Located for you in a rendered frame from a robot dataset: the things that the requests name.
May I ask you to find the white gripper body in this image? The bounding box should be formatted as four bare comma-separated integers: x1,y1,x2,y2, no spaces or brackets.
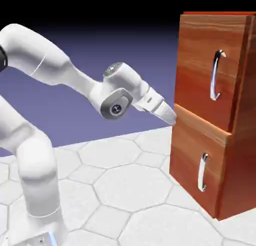
149,100,178,126

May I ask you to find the large wooden cabinet door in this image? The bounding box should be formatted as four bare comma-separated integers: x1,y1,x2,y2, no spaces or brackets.
174,14,253,134

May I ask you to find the small wooden cabinet door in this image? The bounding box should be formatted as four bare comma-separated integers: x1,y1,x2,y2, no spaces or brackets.
169,104,233,218

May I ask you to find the brown wooden cabinet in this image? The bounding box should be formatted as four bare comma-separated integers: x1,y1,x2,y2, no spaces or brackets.
169,11,256,221

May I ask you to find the long curved silver handle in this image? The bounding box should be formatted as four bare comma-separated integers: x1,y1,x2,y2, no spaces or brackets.
209,49,227,101

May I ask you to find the short curved silver handle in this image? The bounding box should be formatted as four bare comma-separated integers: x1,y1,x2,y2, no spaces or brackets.
197,153,209,192

